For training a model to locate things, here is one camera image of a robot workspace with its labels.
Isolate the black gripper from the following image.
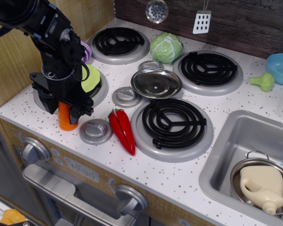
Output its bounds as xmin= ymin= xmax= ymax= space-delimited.
xmin=30 ymin=69 xmax=93 ymax=125

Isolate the orange toy carrot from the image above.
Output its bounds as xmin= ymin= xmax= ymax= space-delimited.
xmin=58 ymin=102 xmax=78 ymax=131

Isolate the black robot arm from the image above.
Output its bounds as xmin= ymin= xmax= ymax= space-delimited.
xmin=0 ymin=0 xmax=93 ymax=125

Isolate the light green plate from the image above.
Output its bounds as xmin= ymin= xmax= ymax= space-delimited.
xmin=81 ymin=65 xmax=100 ymax=93

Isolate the round metal plate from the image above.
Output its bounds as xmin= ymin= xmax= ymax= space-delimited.
xmin=131 ymin=68 xmax=182 ymax=99

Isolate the silver knob behind plate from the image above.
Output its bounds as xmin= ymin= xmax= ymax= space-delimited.
xmin=138 ymin=60 xmax=164 ymax=71

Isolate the silver knob near chili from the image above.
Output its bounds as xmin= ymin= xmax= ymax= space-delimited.
xmin=79 ymin=119 xmax=113 ymax=145

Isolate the left oven dial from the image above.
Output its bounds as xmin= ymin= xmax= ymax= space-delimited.
xmin=22 ymin=137 xmax=51 ymax=164

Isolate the oven dial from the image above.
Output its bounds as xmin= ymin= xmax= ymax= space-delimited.
xmin=115 ymin=185 xmax=148 ymax=216
xmin=22 ymin=137 xmax=51 ymax=164

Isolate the oven clock display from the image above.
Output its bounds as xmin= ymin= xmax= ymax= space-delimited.
xmin=64 ymin=157 xmax=100 ymax=183

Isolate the red toy chili pepper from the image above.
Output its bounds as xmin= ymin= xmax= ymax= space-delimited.
xmin=108 ymin=109 xmax=135 ymax=156

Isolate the purple white toy onion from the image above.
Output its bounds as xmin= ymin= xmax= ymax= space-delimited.
xmin=81 ymin=41 xmax=92 ymax=63

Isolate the silver knob centre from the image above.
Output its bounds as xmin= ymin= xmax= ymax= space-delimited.
xmin=112 ymin=87 xmax=142 ymax=108

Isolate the back left stove burner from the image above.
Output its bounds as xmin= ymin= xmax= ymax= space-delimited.
xmin=88 ymin=27 xmax=150 ymax=65

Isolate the front right stove burner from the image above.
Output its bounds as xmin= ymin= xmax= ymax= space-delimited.
xmin=131 ymin=98 xmax=214 ymax=163

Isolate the right oven dial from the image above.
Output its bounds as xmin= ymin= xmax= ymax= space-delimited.
xmin=115 ymin=185 xmax=148 ymax=216

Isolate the green toy cabbage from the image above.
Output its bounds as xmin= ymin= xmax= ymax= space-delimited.
xmin=150 ymin=32 xmax=183 ymax=64

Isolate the yellow object bottom left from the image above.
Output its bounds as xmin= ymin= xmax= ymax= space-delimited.
xmin=0 ymin=209 xmax=26 ymax=226

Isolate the hanging metal strainer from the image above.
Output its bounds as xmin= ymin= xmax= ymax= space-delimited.
xmin=145 ymin=0 xmax=168 ymax=24

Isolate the back right stove burner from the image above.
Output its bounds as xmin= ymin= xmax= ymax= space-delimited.
xmin=172 ymin=50 xmax=243 ymax=97

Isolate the hanging metal spatula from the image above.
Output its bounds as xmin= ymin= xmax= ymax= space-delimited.
xmin=192 ymin=0 xmax=212 ymax=34

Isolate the metal sink basin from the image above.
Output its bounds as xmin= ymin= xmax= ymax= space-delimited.
xmin=199 ymin=110 xmax=283 ymax=226

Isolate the green toy broccoli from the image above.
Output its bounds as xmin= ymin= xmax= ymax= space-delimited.
xmin=250 ymin=72 xmax=275 ymax=91

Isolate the cream toy jug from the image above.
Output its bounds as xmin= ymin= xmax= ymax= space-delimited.
xmin=240 ymin=165 xmax=283 ymax=215

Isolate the light blue bowl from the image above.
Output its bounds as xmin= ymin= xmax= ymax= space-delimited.
xmin=266 ymin=53 xmax=283 ymax=85

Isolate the silver oven door handle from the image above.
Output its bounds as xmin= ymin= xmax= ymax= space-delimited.
xmin=23 ymin=165 xmax=137 ymax=226

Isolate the metal pot with handles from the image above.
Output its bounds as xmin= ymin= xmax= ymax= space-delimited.
xmin=230 ymin=151 xmax=283 ymax=215

